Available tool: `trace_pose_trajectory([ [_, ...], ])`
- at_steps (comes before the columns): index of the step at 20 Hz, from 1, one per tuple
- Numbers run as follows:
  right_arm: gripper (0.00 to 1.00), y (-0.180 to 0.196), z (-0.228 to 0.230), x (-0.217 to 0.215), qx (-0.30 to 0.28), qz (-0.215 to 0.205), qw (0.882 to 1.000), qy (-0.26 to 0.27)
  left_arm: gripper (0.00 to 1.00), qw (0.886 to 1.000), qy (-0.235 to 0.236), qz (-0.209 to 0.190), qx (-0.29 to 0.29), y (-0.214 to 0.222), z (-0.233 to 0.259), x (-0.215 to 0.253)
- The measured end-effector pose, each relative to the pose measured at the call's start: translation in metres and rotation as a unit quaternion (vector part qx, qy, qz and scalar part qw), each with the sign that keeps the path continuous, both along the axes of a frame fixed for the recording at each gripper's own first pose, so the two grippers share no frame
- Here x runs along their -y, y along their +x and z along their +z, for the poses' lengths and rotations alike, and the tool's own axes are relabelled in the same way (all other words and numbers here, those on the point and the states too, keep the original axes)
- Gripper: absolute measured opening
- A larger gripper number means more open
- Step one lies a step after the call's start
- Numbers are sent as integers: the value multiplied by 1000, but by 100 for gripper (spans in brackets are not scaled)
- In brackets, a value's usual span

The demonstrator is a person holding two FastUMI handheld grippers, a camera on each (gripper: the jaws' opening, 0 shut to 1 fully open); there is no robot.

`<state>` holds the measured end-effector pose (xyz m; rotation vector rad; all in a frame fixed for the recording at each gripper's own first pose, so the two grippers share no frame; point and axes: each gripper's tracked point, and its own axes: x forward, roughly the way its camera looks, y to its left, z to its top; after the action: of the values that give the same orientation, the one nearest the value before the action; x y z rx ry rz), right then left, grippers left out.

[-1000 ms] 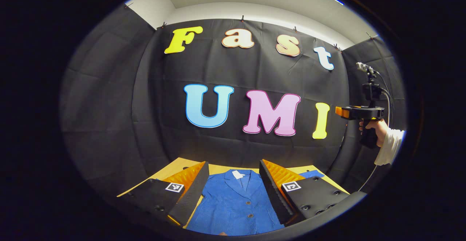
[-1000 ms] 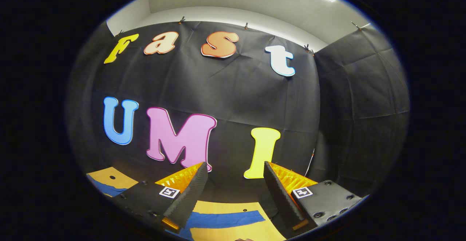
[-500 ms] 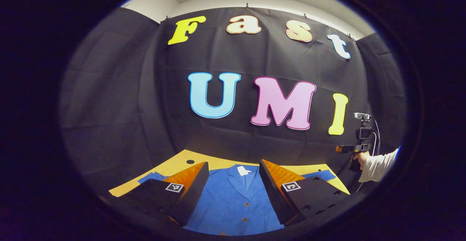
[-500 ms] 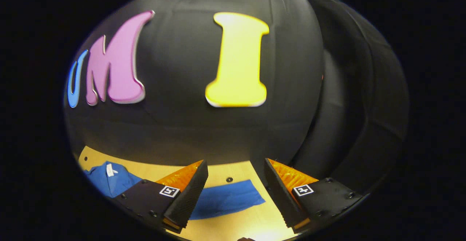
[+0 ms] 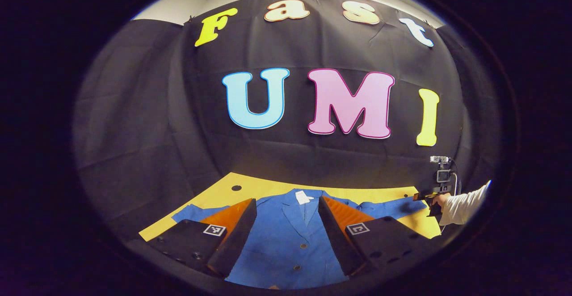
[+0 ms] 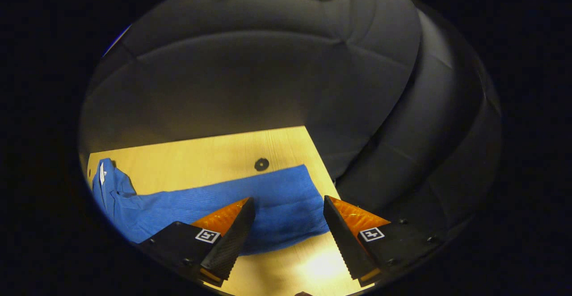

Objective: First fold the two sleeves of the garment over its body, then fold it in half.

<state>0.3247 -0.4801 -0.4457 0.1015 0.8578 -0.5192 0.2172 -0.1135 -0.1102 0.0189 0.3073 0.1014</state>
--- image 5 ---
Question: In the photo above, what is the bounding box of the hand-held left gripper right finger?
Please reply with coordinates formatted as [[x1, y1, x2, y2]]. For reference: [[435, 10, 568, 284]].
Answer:
[[318, 196, 441, 277]]

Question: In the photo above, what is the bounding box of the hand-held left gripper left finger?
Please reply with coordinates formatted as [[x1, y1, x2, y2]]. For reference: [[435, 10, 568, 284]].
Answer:
[[150, 199, 258, 279]]

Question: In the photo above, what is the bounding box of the blue corduroy jacket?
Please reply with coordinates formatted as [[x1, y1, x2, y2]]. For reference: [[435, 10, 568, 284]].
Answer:
[[171, 188, 427, 290]]

